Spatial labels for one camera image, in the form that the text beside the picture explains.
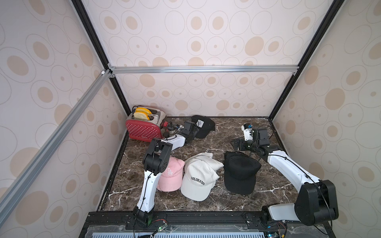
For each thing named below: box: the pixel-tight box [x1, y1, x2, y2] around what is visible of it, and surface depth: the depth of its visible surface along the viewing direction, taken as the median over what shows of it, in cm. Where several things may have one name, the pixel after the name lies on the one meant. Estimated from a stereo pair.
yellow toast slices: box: [133, 107, 153, 121], surface depth 97 cm
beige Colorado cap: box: [180, 158, 221, 202], surface depth 83 cm
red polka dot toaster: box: [125, 105, 167, 142], surface depth 99 cm
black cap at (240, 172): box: [223, 151, 262, 196], surface depth 87 cm
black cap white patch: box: [190, 115, 216, 139], surface depth 112 cm
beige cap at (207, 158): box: [184, 152, 225, 174], surface depth 86 cm
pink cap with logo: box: [156, 156, 186, 192], surface depth 83 cm
